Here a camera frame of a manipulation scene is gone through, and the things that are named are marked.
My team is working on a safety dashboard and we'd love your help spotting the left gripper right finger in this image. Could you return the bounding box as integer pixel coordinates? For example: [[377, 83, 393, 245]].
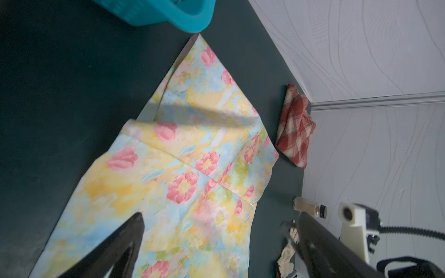
[[297, 213, 383, 278]]

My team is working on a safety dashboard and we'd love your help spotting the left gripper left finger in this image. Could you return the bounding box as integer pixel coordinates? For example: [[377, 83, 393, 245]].
[[60, 213, 145, 278]]

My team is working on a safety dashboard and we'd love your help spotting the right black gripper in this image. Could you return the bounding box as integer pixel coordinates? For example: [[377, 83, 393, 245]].
[[376, 256, 445, 278]]

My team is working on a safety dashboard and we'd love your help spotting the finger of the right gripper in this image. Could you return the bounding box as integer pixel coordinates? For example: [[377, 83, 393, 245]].
[[280, 220, 302, 257]]

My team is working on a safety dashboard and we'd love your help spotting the red plaid skirt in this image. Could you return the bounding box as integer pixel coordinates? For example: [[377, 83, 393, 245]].
[[275, 84, 316, 169]]

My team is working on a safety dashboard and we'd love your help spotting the floral yellow skirt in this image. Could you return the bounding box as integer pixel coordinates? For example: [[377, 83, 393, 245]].
[[31, 34, 279, 278]]

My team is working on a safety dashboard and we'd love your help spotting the beige work glove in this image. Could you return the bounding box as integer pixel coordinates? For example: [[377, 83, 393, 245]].
[[275, 227, 300, 278]]

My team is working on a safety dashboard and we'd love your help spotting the small jar black lid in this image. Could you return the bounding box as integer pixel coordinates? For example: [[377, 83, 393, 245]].
[[293, 197, 327, 219]]

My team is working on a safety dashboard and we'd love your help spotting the teal plastic basket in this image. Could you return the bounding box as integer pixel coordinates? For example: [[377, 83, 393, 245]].
[[95, 0, 216, 34]]

